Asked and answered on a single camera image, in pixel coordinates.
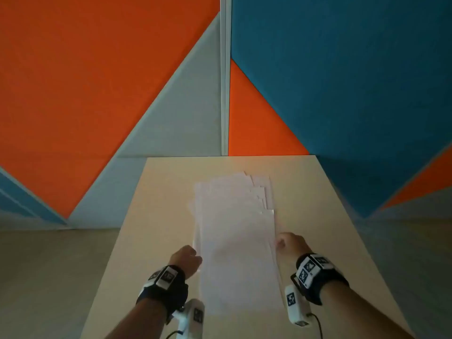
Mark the person's left hand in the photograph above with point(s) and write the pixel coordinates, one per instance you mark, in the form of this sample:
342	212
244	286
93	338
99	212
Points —
183	259

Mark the person's right hand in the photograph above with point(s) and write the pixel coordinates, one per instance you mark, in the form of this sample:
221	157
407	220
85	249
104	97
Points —
293	245

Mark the person's right fingers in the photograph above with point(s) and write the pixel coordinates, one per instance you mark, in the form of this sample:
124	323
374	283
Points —
280	242

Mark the person's left fingers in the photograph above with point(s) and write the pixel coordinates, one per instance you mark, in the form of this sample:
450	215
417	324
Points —
196	264

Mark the pile of white paper sheets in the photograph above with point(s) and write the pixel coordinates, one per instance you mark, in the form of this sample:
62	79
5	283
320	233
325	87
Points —
236	240

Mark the person's left forearm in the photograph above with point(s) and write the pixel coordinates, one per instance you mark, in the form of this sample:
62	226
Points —
139	323

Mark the person's right forearm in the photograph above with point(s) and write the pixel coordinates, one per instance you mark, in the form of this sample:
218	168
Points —
356	314

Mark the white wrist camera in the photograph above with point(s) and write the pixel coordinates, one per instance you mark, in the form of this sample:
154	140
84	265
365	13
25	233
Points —
192	317
296	305

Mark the grey partition post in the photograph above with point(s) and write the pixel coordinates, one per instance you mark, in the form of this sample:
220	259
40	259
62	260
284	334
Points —
225	77

